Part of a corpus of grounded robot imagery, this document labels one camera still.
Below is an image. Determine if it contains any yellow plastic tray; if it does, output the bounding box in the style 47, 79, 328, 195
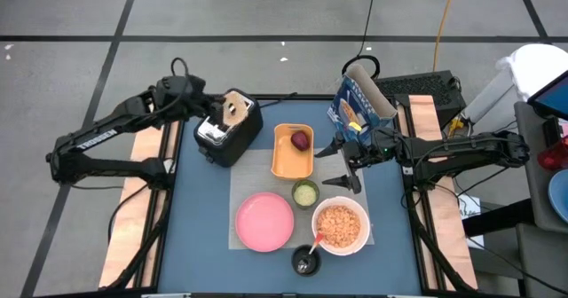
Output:
270, 122, 316, 182

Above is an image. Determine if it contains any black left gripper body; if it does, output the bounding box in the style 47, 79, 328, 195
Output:
190, 89, 221, 121

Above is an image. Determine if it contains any pink plate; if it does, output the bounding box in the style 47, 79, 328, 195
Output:
234, 192, 296, 254

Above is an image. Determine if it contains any corn flakes cereal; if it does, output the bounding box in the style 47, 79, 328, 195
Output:
316, 204, 362, 249

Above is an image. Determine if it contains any yellow power cable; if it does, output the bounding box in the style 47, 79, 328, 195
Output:
431, 0, 460, 72

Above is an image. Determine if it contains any white spoon with orange handle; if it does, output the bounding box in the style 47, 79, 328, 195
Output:
304, 231, 326, 273

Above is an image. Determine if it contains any black and silver toaster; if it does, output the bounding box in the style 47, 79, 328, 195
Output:
193, 88, 264, 169

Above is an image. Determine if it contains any black toaster cord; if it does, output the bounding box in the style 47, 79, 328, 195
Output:
258, 91, 299, 110

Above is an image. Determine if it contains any wooden side board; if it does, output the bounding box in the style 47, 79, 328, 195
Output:
98, 120, 181, 289
406, 94, 479, 291

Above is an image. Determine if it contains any red object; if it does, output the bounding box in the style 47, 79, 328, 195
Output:
536, 135, 568, 172

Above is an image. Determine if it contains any blue frosted flakes cereal box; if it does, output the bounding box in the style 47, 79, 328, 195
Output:
327, 63, 398, 153

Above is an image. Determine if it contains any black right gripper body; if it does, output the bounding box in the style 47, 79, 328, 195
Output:
343, 131, 387, 170

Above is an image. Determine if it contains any yellow plug connector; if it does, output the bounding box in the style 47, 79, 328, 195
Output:
446, 117, 465, 138

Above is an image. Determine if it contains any white bowl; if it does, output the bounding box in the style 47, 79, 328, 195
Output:
311, 195, 372, 257

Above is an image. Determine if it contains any dark tablet screen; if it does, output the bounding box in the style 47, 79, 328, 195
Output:
526, 69, 568, 122

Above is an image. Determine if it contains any blue plate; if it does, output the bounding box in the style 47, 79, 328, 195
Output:
547, 169, 568, 224

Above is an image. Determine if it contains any white paper sheet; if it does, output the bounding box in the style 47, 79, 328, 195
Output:
455, 192, 485, 249

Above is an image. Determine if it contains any round bread slice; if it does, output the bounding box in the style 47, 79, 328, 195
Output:
221, 90, 250, 128

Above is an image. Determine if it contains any black vented computer case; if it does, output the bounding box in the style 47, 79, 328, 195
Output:
374, 69, 468, 129

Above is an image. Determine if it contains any black cup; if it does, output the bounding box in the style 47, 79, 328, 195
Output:
290, 244, 322, 278

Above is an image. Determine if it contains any grey side table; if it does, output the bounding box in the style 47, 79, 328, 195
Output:
513, 101, 568, 298

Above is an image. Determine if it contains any green cup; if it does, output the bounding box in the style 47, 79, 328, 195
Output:
291, 179, 320, 210

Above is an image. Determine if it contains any white lined trash bin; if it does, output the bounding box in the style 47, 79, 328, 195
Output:
461, 43, 568, 126

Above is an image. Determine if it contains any dark red fruit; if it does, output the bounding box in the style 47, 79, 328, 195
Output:
290, 130, 311, 153

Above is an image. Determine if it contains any black floor cable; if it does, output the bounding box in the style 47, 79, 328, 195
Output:
340, 0, 382, 81

